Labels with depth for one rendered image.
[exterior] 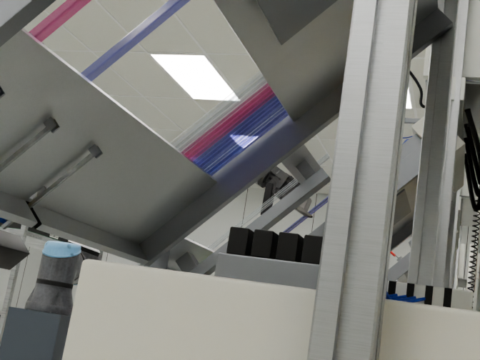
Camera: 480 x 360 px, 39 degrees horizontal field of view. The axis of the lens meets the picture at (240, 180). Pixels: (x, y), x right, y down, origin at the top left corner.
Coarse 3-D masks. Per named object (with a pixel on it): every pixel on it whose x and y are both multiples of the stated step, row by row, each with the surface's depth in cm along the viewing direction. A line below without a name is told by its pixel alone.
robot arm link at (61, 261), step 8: (48, 248) 216; (56, 248) 215; (64, 248) 216; (72, 248) 217; (80, 248) 221; (48, 256) 215; (56, 256) 214; (64, 256) 215; (72, 256) 217; (80, 256) 224; (40, 264) 217; (48, 264) 214; (56, 264) 214; (64, 264) 215; (72, 264) 217; (80, 264) 222; (40, 272) 215; (48, 272) 214; (56, 272) 214; (64, 272) 215; (72, 272) 217; (56, 280) 213; (64, 280) 215; (72, 280) 218
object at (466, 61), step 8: (472, 0) 200; (472, 8) 199; (472, 16) 198; (472, 24) 198; (472, 32) 197; (472, 40) 197; (472, 48) 196; (464, 56) 196; (472, 56) 195; (424, 64) 199; (464, 64) 195; (472, 64) 195; (424, 72) 198; (464, 72) 195; (472, 72) 194; (472, 88) 199; (472, 96) 205; (472, 104) 211; (464, 112) 219; (472, 112) 218; (464, 120) 226; (464, 128) 233; (464, 136) 242
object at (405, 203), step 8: (408, 184) 212; (416, 184) 219; (400, 192) 199; (408, 192) 220; (400, 200) 205; (408, 200) 211; (400, 208) 213; (408, 208) 220; (400, 216) 223; (408, 216) 248; (400, 224) 251; (392, 232) 254
